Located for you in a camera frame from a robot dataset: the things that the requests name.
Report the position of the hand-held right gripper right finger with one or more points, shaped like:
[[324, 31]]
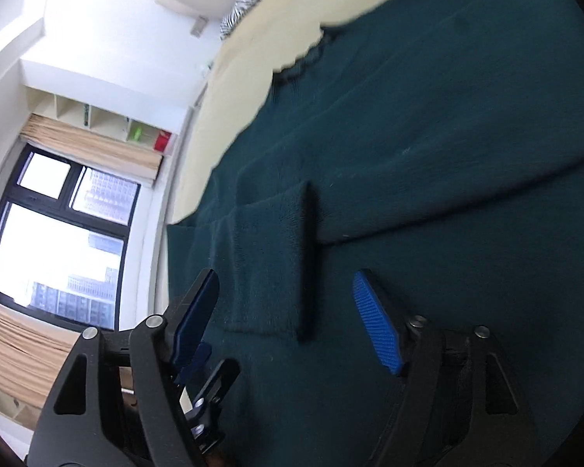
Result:
[[377, 323]]

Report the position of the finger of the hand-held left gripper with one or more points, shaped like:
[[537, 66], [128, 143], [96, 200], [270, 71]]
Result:
[[220, 379], [200, 354]]

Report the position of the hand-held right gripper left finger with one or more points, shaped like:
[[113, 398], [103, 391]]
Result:
[[199, 309]]

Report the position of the dark green sweater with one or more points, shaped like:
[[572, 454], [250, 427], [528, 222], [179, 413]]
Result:
[[418, 155]]

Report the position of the black framed window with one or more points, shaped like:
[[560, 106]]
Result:
[[53, 233]]

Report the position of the red box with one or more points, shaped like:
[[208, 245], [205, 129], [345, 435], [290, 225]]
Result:
[[163, 141]]

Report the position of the beige curtain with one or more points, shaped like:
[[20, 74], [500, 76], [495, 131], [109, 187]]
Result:
[[19, 350], [87, 148]]

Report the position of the light green shelf item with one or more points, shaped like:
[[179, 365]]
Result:
[[137, 133]]

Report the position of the light wooden cabinet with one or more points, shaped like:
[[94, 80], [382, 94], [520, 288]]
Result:
[[9, 416]]

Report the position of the slim green shelf item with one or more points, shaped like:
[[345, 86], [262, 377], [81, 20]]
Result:
[[85, 116]]

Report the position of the cream bed sheet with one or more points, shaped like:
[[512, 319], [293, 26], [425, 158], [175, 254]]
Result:
[[253, 82]]

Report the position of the zebra striped pillow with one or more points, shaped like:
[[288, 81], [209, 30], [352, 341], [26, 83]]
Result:
[[243, 5]]

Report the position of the white wall cubby shelf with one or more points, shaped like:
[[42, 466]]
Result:
[[107, 116]]

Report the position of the wall switch plate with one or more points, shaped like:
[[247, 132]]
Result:
[[199, 26]]

